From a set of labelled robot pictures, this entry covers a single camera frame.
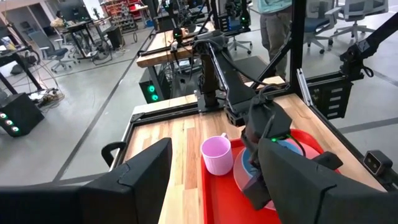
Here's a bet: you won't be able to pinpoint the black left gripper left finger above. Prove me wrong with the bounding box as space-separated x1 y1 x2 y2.
79 138 173 224

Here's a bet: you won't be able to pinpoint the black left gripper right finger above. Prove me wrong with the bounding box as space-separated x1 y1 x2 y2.
259 138 368 224

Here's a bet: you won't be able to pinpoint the pink plastic plate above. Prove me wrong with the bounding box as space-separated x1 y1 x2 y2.
233 138 323 212

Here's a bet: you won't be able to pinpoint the blue plastic bowl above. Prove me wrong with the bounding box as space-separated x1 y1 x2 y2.
241 139 304 180

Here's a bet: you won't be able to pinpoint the lilac plastic cup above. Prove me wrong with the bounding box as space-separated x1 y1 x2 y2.
200 133 234 177

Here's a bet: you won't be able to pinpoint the red plastic tray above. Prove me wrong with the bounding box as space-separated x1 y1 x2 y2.
201 129 341 224

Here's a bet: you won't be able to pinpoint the black computer tower two lights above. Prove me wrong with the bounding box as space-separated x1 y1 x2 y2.
139 67 170 104

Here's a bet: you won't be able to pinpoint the black slotted panel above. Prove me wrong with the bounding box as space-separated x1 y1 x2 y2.
306 72 354 121

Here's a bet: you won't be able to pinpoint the black floor mat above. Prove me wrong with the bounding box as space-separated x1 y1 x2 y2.
233 55 271 83

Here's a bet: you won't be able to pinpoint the neighbouring wooden work table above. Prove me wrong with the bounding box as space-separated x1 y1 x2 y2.
136 21 215 68

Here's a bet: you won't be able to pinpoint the black computer tower three lights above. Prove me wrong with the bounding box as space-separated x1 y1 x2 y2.
0 92 45 138

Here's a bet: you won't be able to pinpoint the grey office chair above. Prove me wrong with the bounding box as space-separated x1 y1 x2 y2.
228 34 253 55
334 0 389 40

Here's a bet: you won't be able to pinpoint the person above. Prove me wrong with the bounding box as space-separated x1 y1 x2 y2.
50 11 74 32
253 0 293 80

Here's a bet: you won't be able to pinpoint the black desk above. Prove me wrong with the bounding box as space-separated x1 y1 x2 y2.
0 46 44 96

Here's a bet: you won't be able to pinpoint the blue office chair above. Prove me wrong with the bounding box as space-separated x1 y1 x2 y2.
303 0 343 54

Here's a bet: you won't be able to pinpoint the dark office chair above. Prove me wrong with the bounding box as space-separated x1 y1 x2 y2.
28 30 78 74

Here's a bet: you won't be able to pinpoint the shelf with red bins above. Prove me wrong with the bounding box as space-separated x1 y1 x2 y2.
101 0 146 34

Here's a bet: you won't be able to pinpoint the black metal stand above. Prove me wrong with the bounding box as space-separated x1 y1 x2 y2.
340 12 398 80

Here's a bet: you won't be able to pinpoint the black frame handle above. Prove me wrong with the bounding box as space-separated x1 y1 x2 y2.
101 141 127 167

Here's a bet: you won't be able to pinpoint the black aluminium table frame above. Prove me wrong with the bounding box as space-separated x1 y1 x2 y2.
108 0 398 190

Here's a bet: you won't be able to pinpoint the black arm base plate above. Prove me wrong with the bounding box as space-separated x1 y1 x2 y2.
194 90 229 113

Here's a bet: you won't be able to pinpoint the black table-level camera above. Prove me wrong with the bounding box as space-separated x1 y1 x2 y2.
363 150 394 177

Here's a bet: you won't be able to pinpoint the tangled floor cables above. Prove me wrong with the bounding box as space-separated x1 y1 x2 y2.
29 88 66 108

